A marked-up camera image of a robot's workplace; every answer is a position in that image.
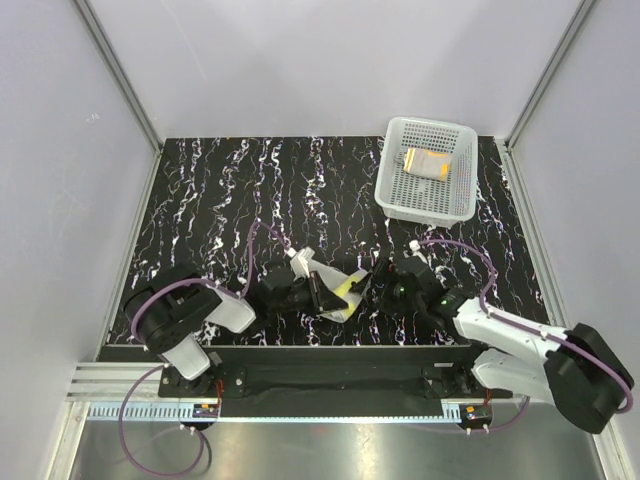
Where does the white slotted cable duct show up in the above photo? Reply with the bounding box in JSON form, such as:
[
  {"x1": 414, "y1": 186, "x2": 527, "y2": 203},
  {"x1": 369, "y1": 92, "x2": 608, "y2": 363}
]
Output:
[{"x1": 88, "y1": 401, "x2": 461, "y2": 424}]

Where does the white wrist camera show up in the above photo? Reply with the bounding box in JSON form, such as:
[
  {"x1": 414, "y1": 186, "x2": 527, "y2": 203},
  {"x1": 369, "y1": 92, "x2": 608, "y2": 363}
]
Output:
[
  {"x1": 287, "y1": 246, "x2": 316, "y2": 278},
  {"x1": 409, "y1": 240, "x2": 429, "y2": 264}
]

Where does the aluminium cross rail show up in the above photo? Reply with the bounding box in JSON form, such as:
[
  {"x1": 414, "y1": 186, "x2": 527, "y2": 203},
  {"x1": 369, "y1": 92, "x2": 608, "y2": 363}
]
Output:
[{"x1": 66, "y1": 362, "x2": 161, "y2": 401}]

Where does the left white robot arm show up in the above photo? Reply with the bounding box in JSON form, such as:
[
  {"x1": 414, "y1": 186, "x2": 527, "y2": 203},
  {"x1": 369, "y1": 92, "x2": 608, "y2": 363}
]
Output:
[{"x1": 123, "y1": 262, "x2": 364, "y2": 396}]

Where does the right connector block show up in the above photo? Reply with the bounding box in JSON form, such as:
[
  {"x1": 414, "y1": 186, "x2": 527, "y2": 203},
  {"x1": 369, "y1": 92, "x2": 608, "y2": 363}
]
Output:
[{"x1": 462, "y1": 404, "x2": 493, "y2": 424}]

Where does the yellow and grey towel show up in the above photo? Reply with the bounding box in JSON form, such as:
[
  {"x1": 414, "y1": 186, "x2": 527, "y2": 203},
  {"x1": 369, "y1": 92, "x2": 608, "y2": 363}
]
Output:
[{"x1": 308, "y1": 260, "x2": 367, "y2": 324}]

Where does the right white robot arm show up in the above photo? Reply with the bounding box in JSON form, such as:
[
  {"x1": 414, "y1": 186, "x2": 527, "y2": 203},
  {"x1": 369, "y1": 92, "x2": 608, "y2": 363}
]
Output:
[{"x1": 346, "y1": 257, "x2": 634, "y2": 434}]

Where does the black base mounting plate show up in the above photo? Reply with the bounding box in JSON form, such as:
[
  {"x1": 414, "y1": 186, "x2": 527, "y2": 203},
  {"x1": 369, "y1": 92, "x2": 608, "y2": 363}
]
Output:
[{"x1": 159, "y1": 346, "x2": 486, "y2": 413}]

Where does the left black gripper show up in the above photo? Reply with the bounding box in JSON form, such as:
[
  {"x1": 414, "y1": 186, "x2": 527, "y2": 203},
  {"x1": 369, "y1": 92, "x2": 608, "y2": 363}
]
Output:
[{"x1": 269, "y1": 271, "x2": 347, "y2": 317}]

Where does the connector block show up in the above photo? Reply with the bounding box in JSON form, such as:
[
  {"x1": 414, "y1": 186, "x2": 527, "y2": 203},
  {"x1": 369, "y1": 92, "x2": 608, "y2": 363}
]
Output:
[
  {"x1": 462, "y1": 404, "x2": 493, "y2": 424},
  {"x1": 192, "y1": 403, "x2": 220, "y2": 421}
]

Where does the aluminium frame post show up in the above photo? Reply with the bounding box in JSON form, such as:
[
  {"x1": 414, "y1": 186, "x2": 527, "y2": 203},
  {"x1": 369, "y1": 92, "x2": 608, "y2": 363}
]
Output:
[
  {"x1": 504, "y1": 0, "x2": 599, "y2": 152},
  {"x1": 71, "y1": 0, "x2": 164, "y2": 153}
]

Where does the orange towel with grey pattern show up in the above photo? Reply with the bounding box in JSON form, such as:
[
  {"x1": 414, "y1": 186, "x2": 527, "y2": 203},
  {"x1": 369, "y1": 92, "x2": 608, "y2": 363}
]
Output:
[{"x1": 403, "y1": 148, "x2": 452, "y2": 181}]

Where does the left aluminium frame post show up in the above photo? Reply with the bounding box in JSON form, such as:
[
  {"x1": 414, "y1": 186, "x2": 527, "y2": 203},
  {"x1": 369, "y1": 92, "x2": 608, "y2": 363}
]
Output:
[{"x1": 71, "y1": 0, "x2": 164, "y2": 153}]

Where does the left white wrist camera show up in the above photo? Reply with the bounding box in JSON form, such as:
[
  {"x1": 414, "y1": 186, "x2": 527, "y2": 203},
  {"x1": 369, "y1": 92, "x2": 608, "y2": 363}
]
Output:
[{"x1": 287, "y1": 246, "x2": 316, "y2": 278}]

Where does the right aluminium frame post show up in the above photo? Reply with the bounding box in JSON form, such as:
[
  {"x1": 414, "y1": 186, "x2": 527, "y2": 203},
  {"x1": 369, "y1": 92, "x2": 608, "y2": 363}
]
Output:
[{"x1": 504, "y1": 0, "x2": 599, "y2": 152}]

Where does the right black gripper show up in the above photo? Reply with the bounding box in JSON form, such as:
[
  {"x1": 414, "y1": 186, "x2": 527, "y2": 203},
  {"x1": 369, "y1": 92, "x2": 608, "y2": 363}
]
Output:
[{"x1": 349, "y1": 256, "x2": 424, "y2": 321}]

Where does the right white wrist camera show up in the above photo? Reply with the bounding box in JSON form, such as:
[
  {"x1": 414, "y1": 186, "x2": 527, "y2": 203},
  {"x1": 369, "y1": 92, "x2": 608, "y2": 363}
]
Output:
[{"x1": 409, "y1": 240, "x2": 429, "y2": 264}]

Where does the white perforated plastic basket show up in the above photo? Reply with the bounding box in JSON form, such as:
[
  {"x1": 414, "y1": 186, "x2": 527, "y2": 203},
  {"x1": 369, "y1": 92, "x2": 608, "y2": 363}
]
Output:
[{"x1": 374, "y1": 117, "x2": 478, "y2": 228}]

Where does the left connector block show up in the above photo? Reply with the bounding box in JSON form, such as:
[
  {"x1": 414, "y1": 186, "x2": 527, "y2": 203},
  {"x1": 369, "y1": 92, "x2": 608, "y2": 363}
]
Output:
[{"x1": 192, "y1": 403, "x2": 220, "y2": 421}]

